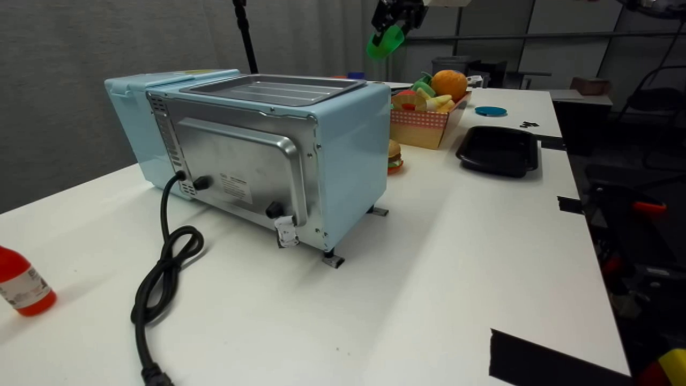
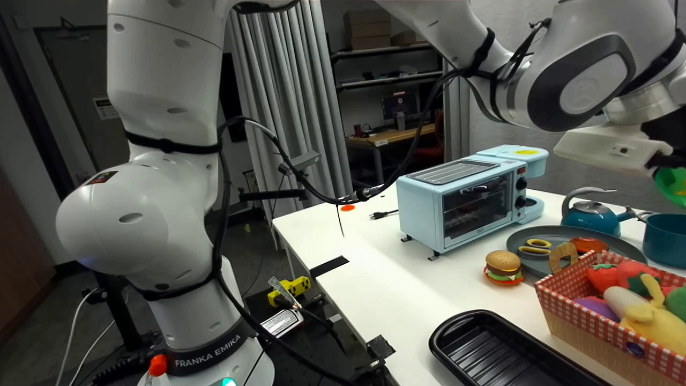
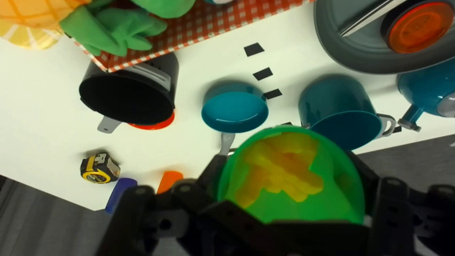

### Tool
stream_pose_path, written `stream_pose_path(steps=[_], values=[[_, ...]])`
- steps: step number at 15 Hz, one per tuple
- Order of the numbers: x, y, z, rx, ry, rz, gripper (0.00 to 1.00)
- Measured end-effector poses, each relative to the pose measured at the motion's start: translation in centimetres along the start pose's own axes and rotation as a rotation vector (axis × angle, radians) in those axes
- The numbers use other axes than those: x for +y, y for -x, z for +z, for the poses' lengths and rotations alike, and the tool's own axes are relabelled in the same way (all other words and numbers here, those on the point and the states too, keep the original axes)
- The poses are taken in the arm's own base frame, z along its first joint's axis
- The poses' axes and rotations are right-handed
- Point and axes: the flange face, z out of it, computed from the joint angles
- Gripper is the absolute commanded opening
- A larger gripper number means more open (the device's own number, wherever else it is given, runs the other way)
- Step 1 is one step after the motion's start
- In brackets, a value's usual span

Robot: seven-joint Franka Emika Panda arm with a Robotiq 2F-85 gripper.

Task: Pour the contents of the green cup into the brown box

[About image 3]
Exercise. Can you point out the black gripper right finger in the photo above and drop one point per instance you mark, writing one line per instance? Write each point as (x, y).
(407, 221)

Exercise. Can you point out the dark teal pot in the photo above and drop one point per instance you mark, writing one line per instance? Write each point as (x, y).
(331, 103)

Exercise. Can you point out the small blue bowl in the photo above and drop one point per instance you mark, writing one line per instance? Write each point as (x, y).
(234, 106)

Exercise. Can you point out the black measuring cup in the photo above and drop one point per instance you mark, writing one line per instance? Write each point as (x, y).
(122, 96)

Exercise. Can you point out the orange round toy food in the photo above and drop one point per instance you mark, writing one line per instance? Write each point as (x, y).
(416, 25)

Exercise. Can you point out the gray round plate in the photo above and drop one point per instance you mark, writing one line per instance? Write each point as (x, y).
(350, 54)

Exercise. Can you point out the green plastic cup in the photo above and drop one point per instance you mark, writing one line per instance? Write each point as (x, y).
(335, 199)

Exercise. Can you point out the yellow toy food pieces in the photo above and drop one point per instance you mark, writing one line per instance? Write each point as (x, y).
(279, 170)

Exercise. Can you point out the yellow black tape measure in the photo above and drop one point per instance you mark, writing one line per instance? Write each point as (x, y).
(99, 166)

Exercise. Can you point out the orange flat disc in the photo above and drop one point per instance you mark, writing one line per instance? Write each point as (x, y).
(156, 125)

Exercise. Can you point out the small black tape square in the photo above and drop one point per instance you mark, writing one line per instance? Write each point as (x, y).
(271, 93)

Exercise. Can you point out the brown box red checkered lining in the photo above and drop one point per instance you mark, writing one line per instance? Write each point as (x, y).
(213, 22)

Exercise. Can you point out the pineapple plush toy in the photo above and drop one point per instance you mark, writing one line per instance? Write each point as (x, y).
(28, 18)

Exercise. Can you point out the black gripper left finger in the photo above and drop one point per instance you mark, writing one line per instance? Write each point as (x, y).
(156, 221)

